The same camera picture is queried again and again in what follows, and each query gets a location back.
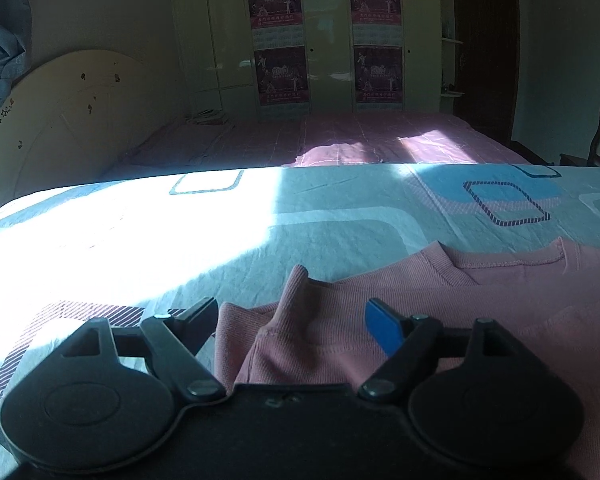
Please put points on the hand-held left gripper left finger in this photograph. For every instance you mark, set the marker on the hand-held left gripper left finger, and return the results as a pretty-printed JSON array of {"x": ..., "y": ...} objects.
[{"x": 200, "y": 317}]

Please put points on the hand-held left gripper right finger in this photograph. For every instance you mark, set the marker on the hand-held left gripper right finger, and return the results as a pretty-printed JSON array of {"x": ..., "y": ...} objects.
[{"x": 385, "y": 325}]

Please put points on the pink sweatshirt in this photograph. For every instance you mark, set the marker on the pink sweatshirt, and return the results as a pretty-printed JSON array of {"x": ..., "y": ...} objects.
[{"x": 455, "y": 320}]

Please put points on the blue patterned bed sheet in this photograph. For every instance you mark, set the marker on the blue patterned bed sheet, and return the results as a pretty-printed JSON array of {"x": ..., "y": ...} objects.
[{"x": 230, "y": 230}]

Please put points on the pink bed sheet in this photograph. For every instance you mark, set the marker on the pink bed sheet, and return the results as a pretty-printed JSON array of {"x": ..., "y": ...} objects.
[{"x": 355, "y": 137}]

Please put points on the cream round headboard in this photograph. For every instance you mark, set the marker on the cream round headboard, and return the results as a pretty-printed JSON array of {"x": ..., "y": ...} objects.
[{"x": 60, "y": 125}]

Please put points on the dark wooden door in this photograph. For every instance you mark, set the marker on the dark wooden door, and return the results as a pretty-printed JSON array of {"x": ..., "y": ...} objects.
[{"x": 485, "y": 55}]

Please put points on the white corner shelf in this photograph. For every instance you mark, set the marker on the white corner shelf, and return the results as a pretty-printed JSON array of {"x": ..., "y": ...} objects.
[{"x": 450, "y": 40}]

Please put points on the cream wardrobe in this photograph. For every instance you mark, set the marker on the cream wardrobe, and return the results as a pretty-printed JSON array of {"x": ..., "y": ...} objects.
[{"x": 325, "y": 30}]

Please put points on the pink wall poster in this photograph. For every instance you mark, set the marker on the pink wall poster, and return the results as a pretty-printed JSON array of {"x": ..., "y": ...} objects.
[
  {"x": 281, "y": 76},
  {"x": 273, "y": 2},
  {"x": 374, "y": 0},
  {"x": 378, "y": 75}
]

